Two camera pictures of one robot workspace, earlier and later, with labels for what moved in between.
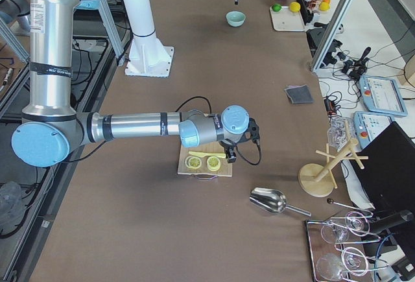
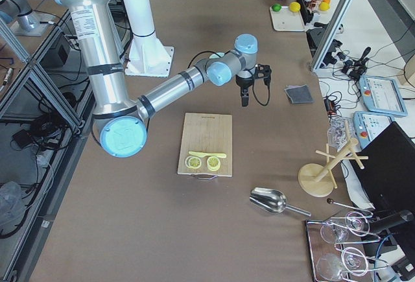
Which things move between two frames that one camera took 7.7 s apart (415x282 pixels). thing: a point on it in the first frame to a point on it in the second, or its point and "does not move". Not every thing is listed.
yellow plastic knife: (202, 154) does not move
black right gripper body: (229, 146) to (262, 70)
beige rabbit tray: (284, 20) does not move
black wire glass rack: (336, 247) does not move
